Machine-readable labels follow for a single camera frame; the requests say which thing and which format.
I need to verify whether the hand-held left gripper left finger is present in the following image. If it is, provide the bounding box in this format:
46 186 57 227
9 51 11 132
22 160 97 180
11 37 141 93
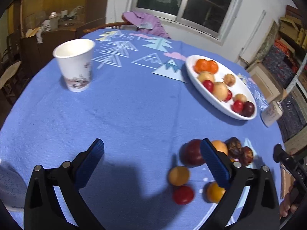
23 138 106 230

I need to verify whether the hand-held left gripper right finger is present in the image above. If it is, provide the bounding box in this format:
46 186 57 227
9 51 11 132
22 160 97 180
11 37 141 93
200 138 281 230

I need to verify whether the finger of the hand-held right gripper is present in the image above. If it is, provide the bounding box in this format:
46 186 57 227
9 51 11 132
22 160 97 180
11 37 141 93
273 144 304 181

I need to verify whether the white plate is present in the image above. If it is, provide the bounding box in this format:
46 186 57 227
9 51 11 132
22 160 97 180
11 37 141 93
185 55 257 121

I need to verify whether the person's right hand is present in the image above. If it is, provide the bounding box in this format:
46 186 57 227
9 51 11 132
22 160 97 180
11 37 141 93
279 183 299 219

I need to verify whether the dark brown water chestnut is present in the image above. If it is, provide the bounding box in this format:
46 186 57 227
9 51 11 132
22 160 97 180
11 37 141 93
225 137 243 159
237 146 254 166

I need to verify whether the white beverage can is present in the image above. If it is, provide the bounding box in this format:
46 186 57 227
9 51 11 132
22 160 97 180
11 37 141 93
261 101 283 127

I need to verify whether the blue printed tablecloth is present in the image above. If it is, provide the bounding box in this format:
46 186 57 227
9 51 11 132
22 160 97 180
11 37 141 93
0 29 288 230

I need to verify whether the person's grey fleece top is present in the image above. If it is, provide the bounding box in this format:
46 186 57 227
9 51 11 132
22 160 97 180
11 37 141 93
0 159 27 212

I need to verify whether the flat cardboard box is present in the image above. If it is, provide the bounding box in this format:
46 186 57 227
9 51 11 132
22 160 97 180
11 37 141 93
246 60 287 103

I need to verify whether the orange mandarin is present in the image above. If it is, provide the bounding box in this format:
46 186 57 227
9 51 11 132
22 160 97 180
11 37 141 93
207 60 219 74
194 59 209 73

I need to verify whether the white printed paper cup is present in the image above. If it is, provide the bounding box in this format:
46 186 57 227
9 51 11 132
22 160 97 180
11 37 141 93
53 38 96 92

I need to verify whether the stack of patterned boxes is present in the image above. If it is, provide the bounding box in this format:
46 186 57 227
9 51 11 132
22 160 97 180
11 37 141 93
261 5 307 144

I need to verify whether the wooden chair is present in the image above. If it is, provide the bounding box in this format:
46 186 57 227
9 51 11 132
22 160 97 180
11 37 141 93
0 60 24 106
83 21 135 33

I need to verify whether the dark side table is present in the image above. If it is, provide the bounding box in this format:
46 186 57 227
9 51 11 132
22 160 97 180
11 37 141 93
19 24 106 72

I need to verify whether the white jar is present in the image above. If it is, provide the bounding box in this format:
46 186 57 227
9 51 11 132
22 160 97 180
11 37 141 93
48 12 59 29

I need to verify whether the purple cloth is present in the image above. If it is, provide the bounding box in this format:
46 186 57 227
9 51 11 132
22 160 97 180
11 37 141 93
122 11 171 39

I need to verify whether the wooden cabinet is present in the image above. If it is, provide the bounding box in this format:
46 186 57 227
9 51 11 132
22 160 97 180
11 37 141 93
7 0 111 31

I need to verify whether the white slotted shelf post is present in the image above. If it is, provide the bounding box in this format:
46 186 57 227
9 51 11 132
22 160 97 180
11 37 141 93
278 53 307 103

